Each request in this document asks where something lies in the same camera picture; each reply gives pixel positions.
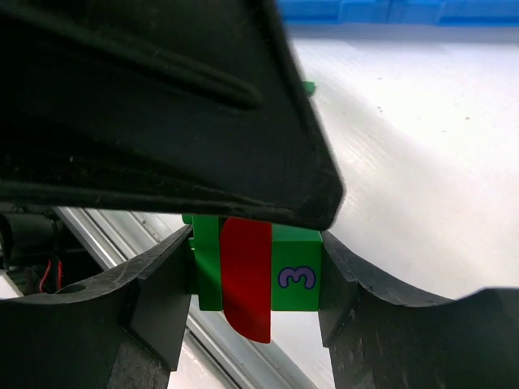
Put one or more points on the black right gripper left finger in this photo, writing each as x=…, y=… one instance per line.
x=96, y=333

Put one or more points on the red rounded lego brick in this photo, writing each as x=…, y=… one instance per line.
x=246, y=265

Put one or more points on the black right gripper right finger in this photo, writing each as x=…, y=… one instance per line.
x=384, y=333

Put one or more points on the long green lego plate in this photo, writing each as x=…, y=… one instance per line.
x=205, y=246

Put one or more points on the blue plastic divided bin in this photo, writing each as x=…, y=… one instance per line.
x=423, y=12

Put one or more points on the small flat green lego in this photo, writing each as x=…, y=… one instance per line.
x=310, y=87

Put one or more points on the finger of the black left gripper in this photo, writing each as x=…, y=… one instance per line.
x=160, y=106

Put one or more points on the aluminium frame rail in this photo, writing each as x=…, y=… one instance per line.
x=210, y=354

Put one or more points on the green numbered lego brick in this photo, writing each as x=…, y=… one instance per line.
x=296, y=269

